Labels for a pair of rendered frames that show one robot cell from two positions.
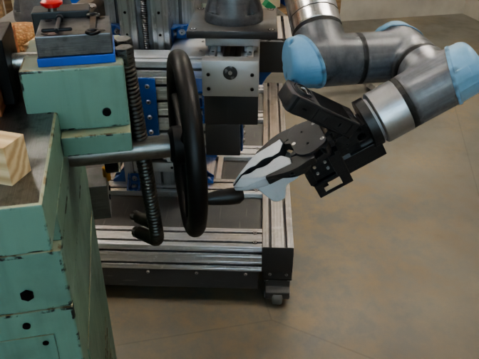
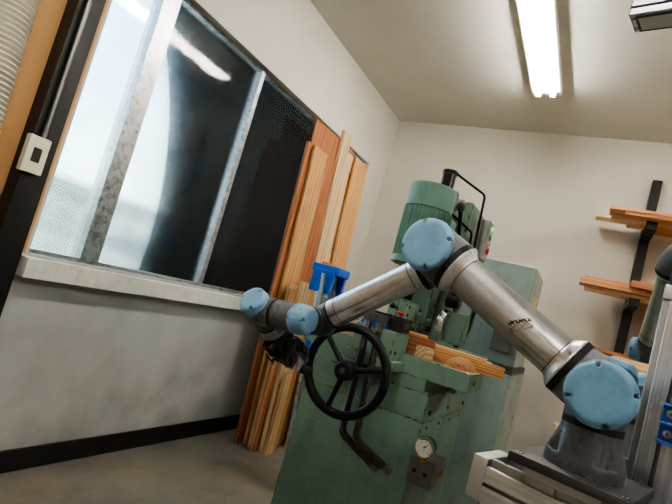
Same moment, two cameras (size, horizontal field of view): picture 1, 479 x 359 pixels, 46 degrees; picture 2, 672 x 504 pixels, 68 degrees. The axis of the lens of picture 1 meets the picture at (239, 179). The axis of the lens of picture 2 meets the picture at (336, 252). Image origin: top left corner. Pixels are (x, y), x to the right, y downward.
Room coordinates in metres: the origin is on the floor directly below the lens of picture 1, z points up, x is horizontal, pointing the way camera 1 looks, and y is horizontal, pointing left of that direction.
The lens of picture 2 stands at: (1.68, -1.15, 1.03)
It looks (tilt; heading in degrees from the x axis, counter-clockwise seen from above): 5 degrees up; 131
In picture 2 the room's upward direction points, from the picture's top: 16 degrees clockwise
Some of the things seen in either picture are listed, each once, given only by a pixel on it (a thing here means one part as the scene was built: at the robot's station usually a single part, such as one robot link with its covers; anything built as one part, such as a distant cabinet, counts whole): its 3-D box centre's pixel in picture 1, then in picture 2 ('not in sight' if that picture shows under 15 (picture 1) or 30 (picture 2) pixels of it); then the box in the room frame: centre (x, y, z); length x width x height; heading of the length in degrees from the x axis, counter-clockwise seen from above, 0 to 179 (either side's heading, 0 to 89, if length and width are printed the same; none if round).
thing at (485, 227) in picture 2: not in sight; (481, 240); (0.78, 0.76, 1.40); 0.10 x 0.06 x 0.16; 102
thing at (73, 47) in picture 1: (72, 30); (387, 320); (0.78, 0.23, 0.99); 0.13 x 0.11 x 0.06; 12
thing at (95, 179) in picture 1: (80, 194); (426, 469); (0.99, 0.33, 0.58); 0.12 x 0.08 x 0.08; 102
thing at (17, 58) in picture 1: (30, 60); not in sight; (0.76, 0.29, 0.95); 0.09 x 0.07 x 0.09; 12
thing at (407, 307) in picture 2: not in sight; (403, 312); (0.71, 0.44, 1.03); 0.14 x 0.07 x 0.09; 102
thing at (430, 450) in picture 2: (110, 162); (425, 449); (1.01, 0.26, 0.65); 0.06 x 0.04 x 0.08; 12
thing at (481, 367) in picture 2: not in sight; (426, 350); (0.83, 0.44, 0.92); 0.54 x 0.02 x 0.04; 12
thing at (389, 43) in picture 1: (394, 55); (296, 318); (0.82, -0.23, 0.94); 0.11 x 0.11 x 0.08; 11
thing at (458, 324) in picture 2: not in sight; (454, 328); (0.82, 0.63, 1.02); 0.09 x 0.07 x 0.12; 12
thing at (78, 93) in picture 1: (78, 81); (380, 341); (0.77, 0.23, 0.91); 0.15 x 0.14 x 0.09; 12
